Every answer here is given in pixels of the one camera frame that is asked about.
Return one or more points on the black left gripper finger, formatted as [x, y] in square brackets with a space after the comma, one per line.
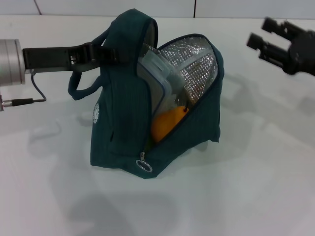
[108, 56]

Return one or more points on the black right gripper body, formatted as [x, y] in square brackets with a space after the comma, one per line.
[304, 54]

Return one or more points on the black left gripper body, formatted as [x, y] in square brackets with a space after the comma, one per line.
[46, 59]

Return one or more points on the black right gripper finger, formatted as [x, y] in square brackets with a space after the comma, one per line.
[268, 49]
[278, 28]

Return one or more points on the clear plastic blue-rimmed food container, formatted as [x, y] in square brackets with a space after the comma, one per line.
[157, 68]

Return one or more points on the dark teal insulated lunch bag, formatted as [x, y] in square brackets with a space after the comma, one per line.
[118, 123]

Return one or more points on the orange yellow pear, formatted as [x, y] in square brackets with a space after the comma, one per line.
[165, 123]

